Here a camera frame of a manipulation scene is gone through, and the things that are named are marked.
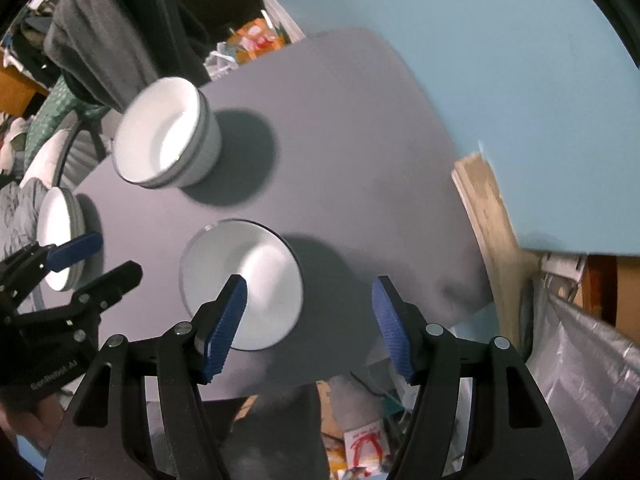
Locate wooden board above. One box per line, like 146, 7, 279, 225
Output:
451, 154, 543, 361

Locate black office chair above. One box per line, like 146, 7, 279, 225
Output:
57, 0, 211, 188

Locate grey hoodie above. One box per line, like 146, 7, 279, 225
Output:
44, 0, 213, 113

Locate beige cloth pile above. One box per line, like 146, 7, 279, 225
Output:
0, 119, 27, 173

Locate white bowl with dark rim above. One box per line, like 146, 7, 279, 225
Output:
112, 87, 222, 191
112, 77, 208, 186
179, 219, 304, 352

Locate person's left hand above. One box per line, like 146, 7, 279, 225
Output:
0, 390, 68, 461

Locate wooden wardrobe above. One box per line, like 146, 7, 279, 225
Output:
0, 65, 51, 116

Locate person's grey trousers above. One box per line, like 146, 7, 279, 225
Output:
150, 380, 331, 480

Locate grey duvet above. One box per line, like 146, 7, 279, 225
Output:
0, 177, 48, 261

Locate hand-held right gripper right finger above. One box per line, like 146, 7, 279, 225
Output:
371, 275, 576, 480

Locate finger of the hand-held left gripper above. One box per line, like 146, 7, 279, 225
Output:
15, 232, 104, 286
70, 260, 144, 321

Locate white plate with dark rim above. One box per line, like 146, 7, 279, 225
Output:
47, 188, 81, 288
55, 190, 87, 283
36, 187, 76, 292

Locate green checkered cloth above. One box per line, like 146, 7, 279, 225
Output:
22, 77, 108, 161

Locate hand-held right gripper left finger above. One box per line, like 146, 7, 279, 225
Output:
44, 274, 248, 480

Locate red and white package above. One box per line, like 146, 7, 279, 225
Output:
344, 421, 388, 476

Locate colourful packaging pile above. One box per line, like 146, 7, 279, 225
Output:
205, 17, 293, 81

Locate grey plastic bag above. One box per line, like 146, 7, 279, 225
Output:
520, 275, 640, 478

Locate brown wooden panel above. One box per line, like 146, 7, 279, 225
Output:
582, 255, 640, 321

